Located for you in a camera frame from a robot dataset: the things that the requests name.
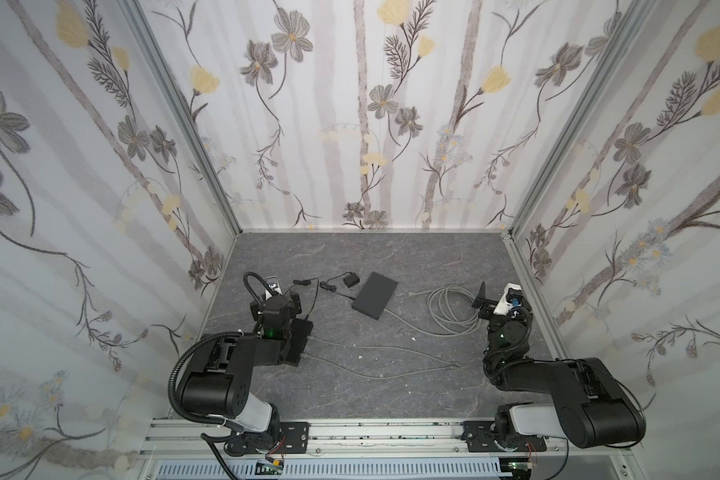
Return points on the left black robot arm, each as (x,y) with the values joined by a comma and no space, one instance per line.
(211,381)

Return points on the black ribbed network switch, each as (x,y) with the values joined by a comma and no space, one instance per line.
(300,333)

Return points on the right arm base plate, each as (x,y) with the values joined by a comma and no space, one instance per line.
(480,437)

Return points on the white slotted cable duct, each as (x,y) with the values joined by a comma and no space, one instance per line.
(372,468)

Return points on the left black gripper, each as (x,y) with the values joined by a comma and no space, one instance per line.
(300,339)

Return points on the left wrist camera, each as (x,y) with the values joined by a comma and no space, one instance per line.
(273,284)

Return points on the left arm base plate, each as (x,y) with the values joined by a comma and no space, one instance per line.
(291,438)

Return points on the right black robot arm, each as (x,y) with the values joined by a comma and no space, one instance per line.
(588,408)

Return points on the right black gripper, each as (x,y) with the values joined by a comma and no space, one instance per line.
(488,306)

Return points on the aluminium mounting rail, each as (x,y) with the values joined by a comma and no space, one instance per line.
(357,438)

